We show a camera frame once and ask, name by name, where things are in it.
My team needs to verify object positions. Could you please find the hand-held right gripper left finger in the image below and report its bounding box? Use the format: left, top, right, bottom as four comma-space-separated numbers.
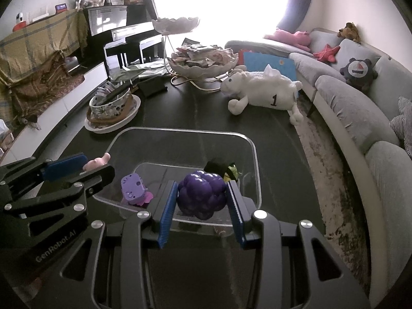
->
32, 180, 179, 309

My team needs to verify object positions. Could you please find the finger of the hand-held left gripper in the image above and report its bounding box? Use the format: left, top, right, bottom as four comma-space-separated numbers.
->
0, 153, 88, 198
0, 165, 116, 239

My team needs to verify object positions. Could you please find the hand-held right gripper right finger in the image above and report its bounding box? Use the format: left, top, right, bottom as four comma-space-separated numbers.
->
226, 180, 371, 309

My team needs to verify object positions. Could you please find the pink bunny figure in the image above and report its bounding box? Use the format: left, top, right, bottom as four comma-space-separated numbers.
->
83, 153, 111, 172

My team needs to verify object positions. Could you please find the purple toy grape bunch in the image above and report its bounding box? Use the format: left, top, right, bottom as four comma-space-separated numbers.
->
176, 171, 227, 221

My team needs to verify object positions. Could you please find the purple toy camera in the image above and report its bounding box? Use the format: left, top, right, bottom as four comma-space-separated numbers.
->
120, 173, 154, 208

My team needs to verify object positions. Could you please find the black and green toy ball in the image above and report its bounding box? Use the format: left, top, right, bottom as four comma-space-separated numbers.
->
204, 158, 240, 182

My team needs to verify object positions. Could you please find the clear plastic container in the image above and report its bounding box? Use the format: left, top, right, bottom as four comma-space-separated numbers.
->
92, 126, 261, 235

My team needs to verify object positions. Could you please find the black desktop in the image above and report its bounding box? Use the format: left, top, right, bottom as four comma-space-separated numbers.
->
0, 77, 325, 242

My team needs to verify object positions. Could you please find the white plate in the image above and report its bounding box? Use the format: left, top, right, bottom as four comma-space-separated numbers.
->
84, 94, 141, 134

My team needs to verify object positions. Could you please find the white plastic bag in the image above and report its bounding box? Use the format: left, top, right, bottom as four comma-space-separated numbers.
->
0, 119, 13, 149

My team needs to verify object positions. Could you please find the floral ceramic bowl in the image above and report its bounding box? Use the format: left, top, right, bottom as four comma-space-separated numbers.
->
89, 85, 133, 121

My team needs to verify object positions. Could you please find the white low cabinet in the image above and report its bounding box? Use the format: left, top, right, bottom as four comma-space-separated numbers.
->
0, 61, 108, 160

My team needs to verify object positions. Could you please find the black remote control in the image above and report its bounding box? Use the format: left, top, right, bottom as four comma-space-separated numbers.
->
97, 87, 131, 105

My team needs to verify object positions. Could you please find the plaid yellow cloth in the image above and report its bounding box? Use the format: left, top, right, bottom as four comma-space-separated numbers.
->
0, 10, 89, 116

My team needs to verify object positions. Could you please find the green foil packet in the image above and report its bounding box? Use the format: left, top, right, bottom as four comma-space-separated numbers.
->
109, 64, 155, 81

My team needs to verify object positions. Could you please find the black box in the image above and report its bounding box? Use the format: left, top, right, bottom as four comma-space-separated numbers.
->
138, 79, 168, 98

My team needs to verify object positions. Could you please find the black dining chair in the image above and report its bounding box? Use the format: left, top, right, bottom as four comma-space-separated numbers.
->
139, 35, 168, 66
104, 40, 130, 81

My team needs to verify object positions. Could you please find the white plush sheep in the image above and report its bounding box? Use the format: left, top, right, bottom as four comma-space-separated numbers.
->
220, 64, 304, 126

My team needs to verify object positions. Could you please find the white tiered fruit stand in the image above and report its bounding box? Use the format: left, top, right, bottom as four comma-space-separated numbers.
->
151, 16, 247, 92

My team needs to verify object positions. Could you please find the black piano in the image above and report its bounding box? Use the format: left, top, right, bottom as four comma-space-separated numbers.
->
83, 4, 159, 68

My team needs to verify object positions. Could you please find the blue board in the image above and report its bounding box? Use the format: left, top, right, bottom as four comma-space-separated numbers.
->
240, 50, 300, 99

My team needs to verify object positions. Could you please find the grey curved sofa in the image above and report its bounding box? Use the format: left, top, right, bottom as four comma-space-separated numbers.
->
224, 28, 412, 303

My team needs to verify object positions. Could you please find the pile of snack packets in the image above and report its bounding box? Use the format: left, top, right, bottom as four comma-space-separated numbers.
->
170, 43, 237, 70

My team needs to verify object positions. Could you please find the pink plush toy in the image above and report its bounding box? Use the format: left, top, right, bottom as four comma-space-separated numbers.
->
264, 28, 312, 52

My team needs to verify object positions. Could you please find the red starfish plush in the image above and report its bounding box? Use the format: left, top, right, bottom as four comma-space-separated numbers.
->
313, 43, 341, 63

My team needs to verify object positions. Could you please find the navy round sailboat cushion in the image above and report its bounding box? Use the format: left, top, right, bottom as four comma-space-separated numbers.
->
339, 57, 380, 89

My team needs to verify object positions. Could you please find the striped star cushion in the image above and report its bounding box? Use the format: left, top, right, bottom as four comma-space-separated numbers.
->
389, 96, 412, 160

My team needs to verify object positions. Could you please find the brown plush toy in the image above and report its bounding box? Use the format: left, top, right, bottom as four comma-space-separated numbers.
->
337, 22, 362, 44

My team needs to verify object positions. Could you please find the purple curtain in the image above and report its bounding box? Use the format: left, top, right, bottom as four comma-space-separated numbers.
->
277, 0, 317, 34

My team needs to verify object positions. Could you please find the red and white camera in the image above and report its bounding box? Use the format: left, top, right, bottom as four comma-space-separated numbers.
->
13, 12, 27, 31

